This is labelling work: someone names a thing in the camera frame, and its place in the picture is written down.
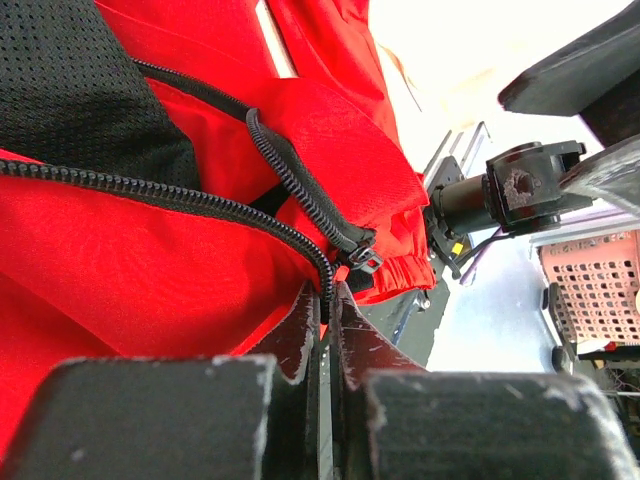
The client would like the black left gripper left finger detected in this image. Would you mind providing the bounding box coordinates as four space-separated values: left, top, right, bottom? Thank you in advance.
1 286 320 479

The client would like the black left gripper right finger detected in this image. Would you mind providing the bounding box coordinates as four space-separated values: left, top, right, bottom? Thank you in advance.
329 283 639 479

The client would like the red jacket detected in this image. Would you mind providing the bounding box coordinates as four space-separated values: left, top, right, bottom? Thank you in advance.
1 1 436 444

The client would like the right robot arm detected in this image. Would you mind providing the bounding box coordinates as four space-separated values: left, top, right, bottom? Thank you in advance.
424 1 639 280

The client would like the pink perforated laundry basket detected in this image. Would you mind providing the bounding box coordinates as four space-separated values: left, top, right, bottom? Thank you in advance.
539 230 639 345

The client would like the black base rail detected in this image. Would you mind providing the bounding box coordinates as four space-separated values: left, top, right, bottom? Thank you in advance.
389 154 481 369

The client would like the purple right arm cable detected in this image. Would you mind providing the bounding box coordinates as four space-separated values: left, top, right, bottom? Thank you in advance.
462 244 501 286

